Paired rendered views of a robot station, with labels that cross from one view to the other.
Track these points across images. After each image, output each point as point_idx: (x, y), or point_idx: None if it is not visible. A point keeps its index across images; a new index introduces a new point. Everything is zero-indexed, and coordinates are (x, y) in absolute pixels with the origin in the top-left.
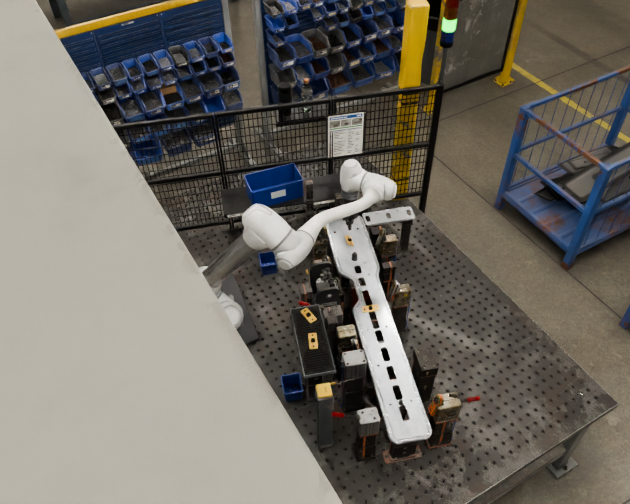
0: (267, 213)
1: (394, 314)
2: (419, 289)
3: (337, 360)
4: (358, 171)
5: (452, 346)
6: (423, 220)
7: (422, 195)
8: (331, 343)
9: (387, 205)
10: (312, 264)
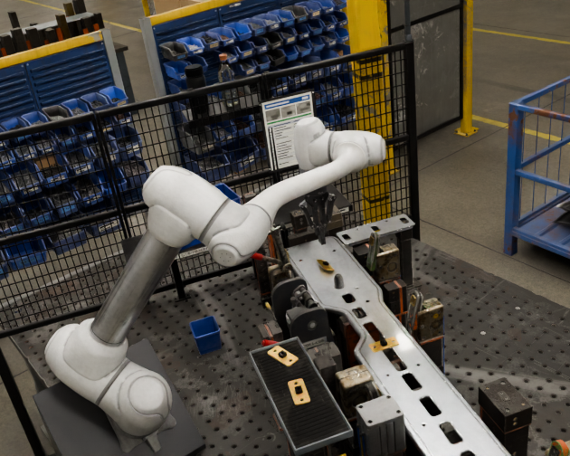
0: (184, 173)
1: None
2: (447, 330)
3: (346, 446)
4: (321, 129)
5: (528, 398)
6: (423, 249)
7: (413, 220)
8: None
9: None
10: None
